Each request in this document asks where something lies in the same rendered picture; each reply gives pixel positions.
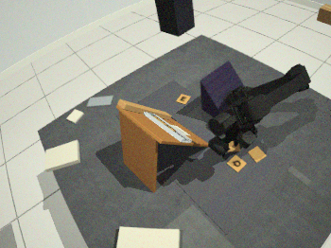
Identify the cream flat rectangular block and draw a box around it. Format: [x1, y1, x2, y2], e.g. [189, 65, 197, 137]
[44, 140, 80, 172]

